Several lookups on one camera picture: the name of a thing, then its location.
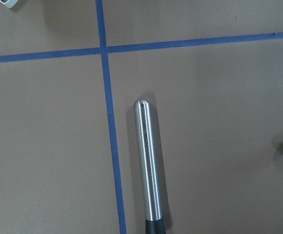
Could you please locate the steel muddler black handle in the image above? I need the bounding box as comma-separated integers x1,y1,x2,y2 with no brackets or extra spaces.
134,98,166,234

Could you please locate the white wire cup rack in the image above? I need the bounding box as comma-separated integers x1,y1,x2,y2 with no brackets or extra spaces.
0,0,18,9

